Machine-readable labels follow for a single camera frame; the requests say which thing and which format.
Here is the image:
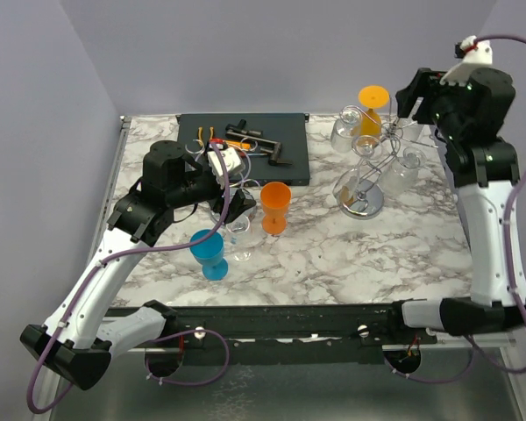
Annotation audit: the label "ribbed clear wine glass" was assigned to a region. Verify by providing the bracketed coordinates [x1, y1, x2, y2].
[402, 122, 423, 142]

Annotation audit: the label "tall chrome glass rack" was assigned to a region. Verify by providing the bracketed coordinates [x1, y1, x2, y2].
[337, 106, 426, 220]

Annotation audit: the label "orange handled pliers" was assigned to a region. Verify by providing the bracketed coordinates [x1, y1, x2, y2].
[197, 126, 215, 144]

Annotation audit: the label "orange plastic goblet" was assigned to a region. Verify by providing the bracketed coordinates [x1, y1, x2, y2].
[260, 182, 292, 235]

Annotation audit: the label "red blue screwdriver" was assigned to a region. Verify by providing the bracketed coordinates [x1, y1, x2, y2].
[243, 152, 271, 158]

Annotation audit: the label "black mounting base rail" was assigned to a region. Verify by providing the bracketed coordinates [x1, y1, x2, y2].
[162, 303, 437, 366]

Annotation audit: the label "yellow plastic goblet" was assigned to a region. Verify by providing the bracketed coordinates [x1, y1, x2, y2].
[358, 85, 390, 138]

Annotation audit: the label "small chrome ring rack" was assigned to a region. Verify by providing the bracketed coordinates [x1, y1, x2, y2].
[184, 138, 259, 192]

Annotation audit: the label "dark grey tray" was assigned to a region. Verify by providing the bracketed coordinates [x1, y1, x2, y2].
[176, 112, 310, 186]

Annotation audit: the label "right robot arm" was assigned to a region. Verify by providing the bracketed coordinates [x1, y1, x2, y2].
[385, 68, 526, 344]

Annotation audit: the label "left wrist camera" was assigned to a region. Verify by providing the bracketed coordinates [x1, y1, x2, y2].
[206, 142, 245, 188]

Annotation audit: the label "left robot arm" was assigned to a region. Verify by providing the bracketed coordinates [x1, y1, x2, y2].
[20, 140, 255, 390]

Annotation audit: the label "blue plastic goblet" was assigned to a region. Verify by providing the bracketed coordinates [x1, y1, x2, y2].
[189, 232, 228, 281]

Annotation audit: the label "clear stemmed glass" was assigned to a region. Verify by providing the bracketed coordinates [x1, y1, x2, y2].
[226, 215, 252, 262]

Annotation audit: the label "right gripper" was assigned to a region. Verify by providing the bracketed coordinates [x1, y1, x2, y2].
[396, 66, 473, 143]

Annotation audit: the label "dark metal T tool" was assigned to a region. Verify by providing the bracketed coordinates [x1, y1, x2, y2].
[225, 118, 263, 137]

